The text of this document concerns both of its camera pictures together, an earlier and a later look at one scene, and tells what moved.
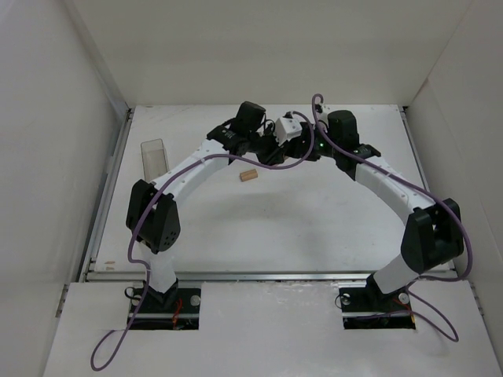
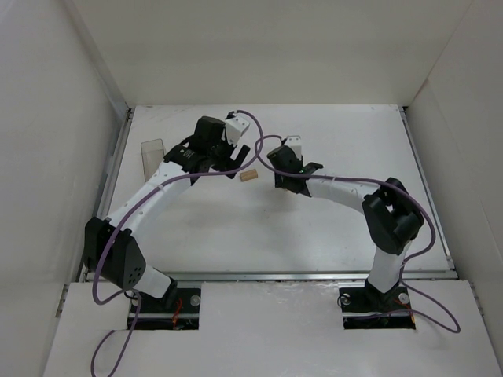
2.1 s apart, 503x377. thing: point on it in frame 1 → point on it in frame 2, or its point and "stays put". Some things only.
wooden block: x=248 y=175 stays put
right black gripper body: x=300 y=142 → x=289 y=182
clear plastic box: x=155 y=159 stays put
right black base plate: x=368 y=308 stays put
